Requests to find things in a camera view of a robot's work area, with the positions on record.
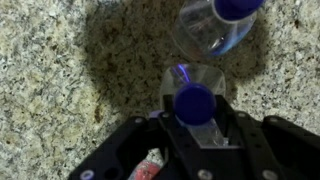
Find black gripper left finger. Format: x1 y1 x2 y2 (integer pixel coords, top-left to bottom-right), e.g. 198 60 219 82
68 95 198 180

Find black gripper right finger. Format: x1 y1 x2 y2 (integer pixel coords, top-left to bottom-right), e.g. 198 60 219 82
213 95 320 180

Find Fiji water bottle blue cap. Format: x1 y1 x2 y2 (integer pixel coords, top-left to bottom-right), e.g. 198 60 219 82
159 63 231 149
171 0 268 63

